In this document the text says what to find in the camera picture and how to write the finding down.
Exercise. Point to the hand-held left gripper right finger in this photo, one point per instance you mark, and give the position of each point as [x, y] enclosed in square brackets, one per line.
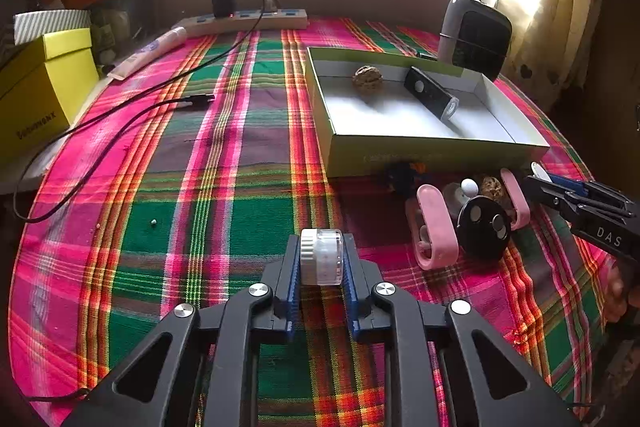
[350, 302]

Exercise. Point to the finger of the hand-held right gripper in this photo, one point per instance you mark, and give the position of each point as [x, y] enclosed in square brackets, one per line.
[550, 199]
[572, 188]

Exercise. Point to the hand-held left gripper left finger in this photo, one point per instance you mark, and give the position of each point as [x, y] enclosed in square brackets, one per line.
[293, 292]

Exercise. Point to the clear jar with white lid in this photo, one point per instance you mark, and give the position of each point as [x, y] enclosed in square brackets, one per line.
[322, 257]

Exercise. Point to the black round disc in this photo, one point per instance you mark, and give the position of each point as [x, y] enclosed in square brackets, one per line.
[480, 232]

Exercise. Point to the pink oblong case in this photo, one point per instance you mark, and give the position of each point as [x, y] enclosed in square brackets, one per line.
[440, 227]

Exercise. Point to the green and white cardboard box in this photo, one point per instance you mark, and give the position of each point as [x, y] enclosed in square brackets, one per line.
[425, 147]

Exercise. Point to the black rectangular device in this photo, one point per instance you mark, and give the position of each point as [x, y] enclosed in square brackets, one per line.
[427, 92]

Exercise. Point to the person's right hand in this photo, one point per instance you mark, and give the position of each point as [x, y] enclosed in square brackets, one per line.
[627, 292]

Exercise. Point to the walnut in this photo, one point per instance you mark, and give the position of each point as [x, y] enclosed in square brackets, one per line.
[368, 78]
[491, 188]

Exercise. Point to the small white ball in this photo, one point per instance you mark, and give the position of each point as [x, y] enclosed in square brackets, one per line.
[469, 187]

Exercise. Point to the grey space heater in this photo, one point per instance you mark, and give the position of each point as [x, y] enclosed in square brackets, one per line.
[480, 42]

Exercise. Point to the small black object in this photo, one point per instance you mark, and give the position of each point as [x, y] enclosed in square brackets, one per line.
[428, 55]

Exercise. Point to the white power strip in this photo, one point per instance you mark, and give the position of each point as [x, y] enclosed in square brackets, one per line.
[250, 21]

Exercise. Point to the white cream tube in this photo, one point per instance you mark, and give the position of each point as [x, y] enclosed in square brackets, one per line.
[150, 52]

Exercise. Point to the white plug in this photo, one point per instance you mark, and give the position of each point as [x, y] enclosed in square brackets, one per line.
[271, 4]

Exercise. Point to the yellow cardboard box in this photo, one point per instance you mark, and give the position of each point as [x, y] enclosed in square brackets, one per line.
[40, 92]

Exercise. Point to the striped white box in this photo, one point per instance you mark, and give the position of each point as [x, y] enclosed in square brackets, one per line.
[50, 24]

